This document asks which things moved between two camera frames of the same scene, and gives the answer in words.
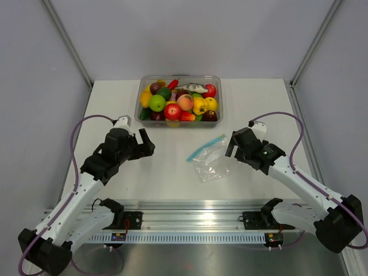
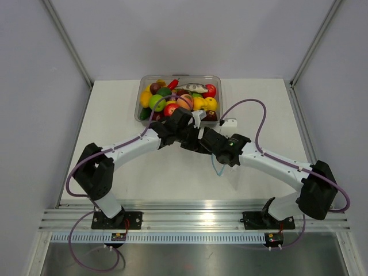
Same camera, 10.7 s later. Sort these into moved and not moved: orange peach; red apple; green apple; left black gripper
Moved: left black gripper
Not moved: green apple; orange peach; red apple
